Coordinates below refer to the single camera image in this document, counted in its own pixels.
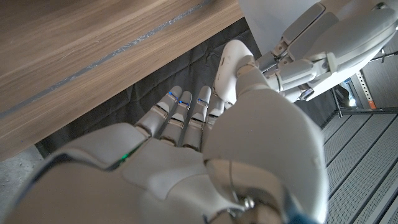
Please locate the wooden table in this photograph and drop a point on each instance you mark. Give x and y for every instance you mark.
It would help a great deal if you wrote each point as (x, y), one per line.
(102, 59)

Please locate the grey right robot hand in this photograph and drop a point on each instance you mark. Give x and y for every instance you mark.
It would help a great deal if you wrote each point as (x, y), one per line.
(248, 161)

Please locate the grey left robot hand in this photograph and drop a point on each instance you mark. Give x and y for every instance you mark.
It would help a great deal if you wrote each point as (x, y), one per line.
(342, 37)

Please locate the black backdrop stand pole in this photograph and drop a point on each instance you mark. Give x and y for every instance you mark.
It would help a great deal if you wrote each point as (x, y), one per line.
(367, 109)

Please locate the frosted pitcher with blue lid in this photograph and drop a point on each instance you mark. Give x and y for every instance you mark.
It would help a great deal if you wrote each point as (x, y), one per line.
(267, 21)

